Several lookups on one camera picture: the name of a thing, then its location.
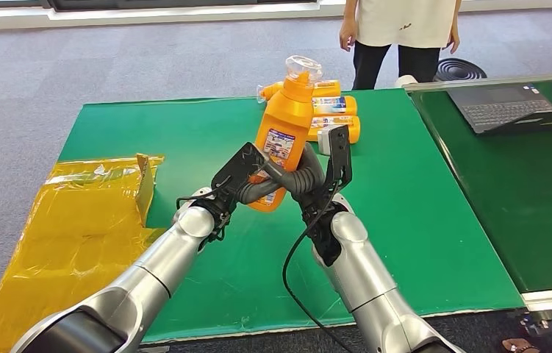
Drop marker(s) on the person's left hand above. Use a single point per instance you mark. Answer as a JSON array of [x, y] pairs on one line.
[[453, 39]]

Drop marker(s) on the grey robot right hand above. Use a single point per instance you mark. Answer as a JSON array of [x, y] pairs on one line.
[[305, 180]]

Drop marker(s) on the person's right hand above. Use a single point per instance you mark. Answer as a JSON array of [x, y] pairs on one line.
[[347, 34]]

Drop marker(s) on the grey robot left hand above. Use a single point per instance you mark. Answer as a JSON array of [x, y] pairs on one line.
[[253, 191]]

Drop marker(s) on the orange bottle with clear cap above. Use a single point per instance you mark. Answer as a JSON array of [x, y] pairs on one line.
[[329, 88], [285, 117], [352, 127], [341, 105]]

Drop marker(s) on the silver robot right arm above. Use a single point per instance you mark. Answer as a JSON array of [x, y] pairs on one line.
[[363, 277]]

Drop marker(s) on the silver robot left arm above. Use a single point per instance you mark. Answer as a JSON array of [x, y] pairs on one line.
[[149, 282]]

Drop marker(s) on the black round stool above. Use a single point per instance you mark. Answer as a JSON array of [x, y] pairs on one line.
[[460, 70]]

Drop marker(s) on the person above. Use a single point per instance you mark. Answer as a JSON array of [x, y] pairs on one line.
[[402, 19]]

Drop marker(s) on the small white object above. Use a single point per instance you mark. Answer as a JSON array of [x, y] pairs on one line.
[[405, 81]]

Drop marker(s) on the black laptop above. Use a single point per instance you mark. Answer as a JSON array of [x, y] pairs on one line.
[[499, 109]]

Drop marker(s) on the green table mat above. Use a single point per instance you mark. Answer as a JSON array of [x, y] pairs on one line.
[[402, 195]]

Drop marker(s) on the yellow plastic sheet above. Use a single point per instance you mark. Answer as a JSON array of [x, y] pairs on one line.
[[76, 253]]

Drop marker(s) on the person's foot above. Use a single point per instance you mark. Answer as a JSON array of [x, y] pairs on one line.
[[519, 347]]

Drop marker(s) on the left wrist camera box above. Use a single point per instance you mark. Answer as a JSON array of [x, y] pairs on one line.
[[236, 168]]

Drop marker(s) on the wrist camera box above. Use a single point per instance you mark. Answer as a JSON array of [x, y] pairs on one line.
[[340, 151], [236, 168]]

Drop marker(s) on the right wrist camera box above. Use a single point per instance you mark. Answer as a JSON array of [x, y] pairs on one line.
[[340, 151]]

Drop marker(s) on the green table with silver frame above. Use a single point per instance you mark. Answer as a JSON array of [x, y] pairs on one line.
[[524, 204]]

